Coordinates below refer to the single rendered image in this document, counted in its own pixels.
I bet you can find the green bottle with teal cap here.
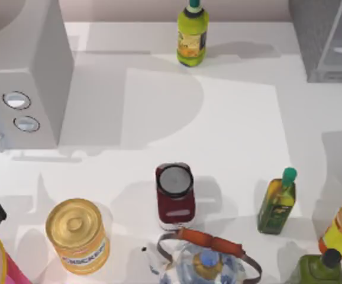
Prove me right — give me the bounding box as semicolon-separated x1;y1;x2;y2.
176;0;210;67

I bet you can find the square olive oil bottle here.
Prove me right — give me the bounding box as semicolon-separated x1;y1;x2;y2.
257;167;298;235

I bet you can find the yellow and orange can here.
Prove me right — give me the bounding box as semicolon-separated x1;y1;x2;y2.
45;198;111;276

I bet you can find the small microwave knob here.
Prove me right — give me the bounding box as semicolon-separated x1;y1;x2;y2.
13;115;41;133

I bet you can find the large microwave knob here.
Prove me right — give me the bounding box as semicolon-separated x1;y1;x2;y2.
2;91;32;111

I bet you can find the pale microwave oven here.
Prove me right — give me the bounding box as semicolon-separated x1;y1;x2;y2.
0;0;75;153

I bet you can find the grey cabinet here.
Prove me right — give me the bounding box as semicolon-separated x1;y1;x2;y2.
289;0;342;83

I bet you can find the yellow bottle with orange cap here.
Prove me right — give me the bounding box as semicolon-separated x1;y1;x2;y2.
318;204;342;255

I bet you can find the dark green bottle black cap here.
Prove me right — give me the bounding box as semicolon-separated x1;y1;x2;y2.
286;248;342;284

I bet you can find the clear jug with orange handle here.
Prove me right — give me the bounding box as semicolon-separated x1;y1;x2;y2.
149;227;263;284

